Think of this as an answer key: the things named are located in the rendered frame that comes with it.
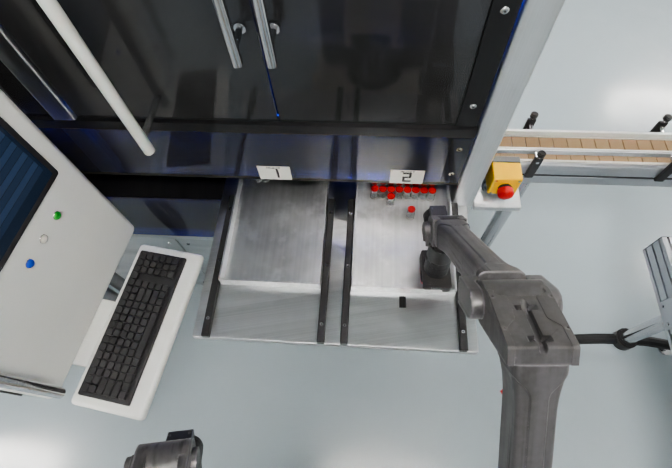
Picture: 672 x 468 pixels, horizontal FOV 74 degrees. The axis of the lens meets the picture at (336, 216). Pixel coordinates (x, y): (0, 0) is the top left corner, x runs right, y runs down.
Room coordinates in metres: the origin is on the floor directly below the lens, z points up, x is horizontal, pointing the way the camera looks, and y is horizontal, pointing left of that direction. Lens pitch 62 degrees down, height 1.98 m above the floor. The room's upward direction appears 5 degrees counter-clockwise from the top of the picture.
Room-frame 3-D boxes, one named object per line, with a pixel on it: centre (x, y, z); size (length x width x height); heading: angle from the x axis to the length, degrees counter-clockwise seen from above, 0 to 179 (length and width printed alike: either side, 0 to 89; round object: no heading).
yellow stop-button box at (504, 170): (0.60, -0.44, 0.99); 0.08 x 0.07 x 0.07; 172
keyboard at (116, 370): (0.36, 0.56, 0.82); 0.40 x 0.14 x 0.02; 164
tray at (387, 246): (0.52, -0.18, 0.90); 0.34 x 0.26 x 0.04; 172
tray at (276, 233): (0.57, 0.16, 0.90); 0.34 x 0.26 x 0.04; 172
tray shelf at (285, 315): (0.48, 0.00, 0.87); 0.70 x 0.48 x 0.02; 82
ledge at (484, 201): (0.64, -0.46, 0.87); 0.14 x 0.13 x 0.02; 172
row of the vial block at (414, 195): (0.63, -0.19, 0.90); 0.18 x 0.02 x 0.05; 82
